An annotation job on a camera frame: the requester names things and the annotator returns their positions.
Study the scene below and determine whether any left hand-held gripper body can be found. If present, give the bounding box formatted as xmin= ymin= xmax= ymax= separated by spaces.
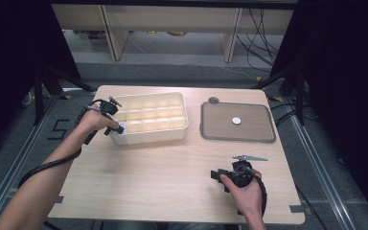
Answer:
xmin=83 ymin=96 xmax=123 ymax=146

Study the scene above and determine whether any person's right hand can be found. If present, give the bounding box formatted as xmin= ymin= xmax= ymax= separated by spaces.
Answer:
xmin=219 ymin=170 xmax=265 ymax=219

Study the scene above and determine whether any person's left hand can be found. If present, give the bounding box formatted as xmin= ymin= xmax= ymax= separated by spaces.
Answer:
xmin=77 ymin=103 xmax=120 ymax=138

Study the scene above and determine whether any black metal stand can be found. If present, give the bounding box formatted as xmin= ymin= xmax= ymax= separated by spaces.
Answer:
xmin=252 ymin=63 xmax=311 ymax=127
xmin=33 ymin=65 xmax=97 ymax=126

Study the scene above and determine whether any beige wooden desk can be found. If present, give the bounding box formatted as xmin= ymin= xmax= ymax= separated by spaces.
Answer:
xmin=51 ymin=3 xmax=295 ymax=63

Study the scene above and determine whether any left hand-held gripper cable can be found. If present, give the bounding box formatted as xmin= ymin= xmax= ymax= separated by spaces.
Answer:
xmin=18 ymin=98 xmax=109 ymax=190

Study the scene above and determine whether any black cable bundle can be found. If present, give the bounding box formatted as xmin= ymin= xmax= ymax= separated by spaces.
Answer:
xmin=236 ymin=8 xmax=286 ymax=73

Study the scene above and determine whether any black curtain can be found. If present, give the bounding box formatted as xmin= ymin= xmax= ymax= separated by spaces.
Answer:
xmin=269 ymin=0 xmax=368 ymax=221
xmin=0 ymin=0 xmax=81 ymax=161

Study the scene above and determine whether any white floor cable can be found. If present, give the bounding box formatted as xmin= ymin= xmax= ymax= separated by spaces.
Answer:
xmin=200 ymin=62 xmax=261 ymax=81

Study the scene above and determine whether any cream divided storage box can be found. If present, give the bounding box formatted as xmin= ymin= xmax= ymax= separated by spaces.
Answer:
xmin=109 ymin=91 xmax=190 ymax=147

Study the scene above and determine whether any aluminium floor rail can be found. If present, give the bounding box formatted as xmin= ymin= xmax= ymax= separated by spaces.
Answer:
xmin=288 ymin=114 xmax=357 ymax=230
xmin=0 ymin=95 xmax=61 ymax=230

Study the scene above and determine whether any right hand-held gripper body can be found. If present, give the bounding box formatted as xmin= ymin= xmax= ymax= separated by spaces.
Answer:
xmin=228 ymin=154 xmax=268 ymax=189

